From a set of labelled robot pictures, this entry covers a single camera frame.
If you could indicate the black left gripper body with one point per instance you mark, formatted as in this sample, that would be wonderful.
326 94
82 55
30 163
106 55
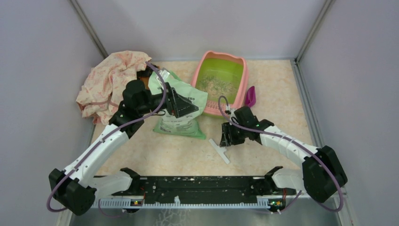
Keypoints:
169 103

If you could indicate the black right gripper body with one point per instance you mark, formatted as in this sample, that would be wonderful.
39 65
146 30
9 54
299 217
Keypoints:
238 134

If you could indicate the magenta plastic litter scoop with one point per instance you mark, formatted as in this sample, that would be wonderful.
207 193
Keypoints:
250 97

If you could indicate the green cat litter bag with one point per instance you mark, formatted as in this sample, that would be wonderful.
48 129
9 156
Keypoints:
186 125

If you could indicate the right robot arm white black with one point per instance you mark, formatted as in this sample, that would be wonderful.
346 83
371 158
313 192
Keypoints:
320 173

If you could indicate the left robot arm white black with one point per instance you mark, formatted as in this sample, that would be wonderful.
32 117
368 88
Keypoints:
103 143

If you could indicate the pink green litter box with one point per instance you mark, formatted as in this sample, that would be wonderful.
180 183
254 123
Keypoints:
221 74

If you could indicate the brown wooden tray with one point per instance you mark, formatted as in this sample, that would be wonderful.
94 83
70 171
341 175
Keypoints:
144 76

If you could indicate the pink floral crumpled cloth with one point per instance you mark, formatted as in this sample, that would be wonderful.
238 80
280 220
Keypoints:
101 92

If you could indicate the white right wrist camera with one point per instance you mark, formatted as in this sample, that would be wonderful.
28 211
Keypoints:
229 111

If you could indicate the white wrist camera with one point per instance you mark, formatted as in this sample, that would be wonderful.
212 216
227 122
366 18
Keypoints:
229 111
164 74

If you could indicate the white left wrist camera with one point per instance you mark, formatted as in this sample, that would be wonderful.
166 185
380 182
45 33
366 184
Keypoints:
164 74

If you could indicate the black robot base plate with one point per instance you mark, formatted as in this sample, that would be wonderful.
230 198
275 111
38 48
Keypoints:
203 189

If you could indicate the aluminium frame rail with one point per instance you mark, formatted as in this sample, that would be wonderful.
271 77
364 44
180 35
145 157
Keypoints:
273 203

